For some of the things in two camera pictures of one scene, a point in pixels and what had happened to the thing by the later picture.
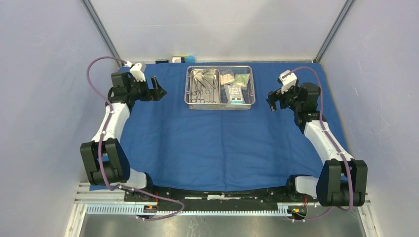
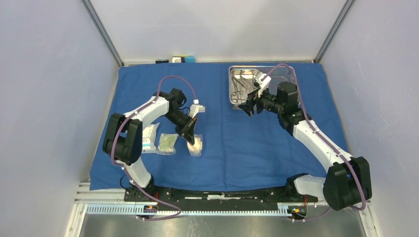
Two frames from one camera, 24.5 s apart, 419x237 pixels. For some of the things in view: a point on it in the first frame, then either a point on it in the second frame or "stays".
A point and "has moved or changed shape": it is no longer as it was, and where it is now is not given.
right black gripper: [273, 97] -> [248, 107]
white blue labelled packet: [234, 94] -> [148, 133]
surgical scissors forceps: [197, 99] -> [236, 94]
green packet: [241, 80] -> [167, 144]
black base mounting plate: [152, 197] stays
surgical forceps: [208, 84] -> [248, 87]
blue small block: [190, 59] stays
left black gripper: [155, 94] -> [187, 130]
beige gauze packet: [226, 78] -> [195, 149]
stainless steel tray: [204, 86] -> [241, 83]
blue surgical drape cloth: [213, 149] has moved or changed shape
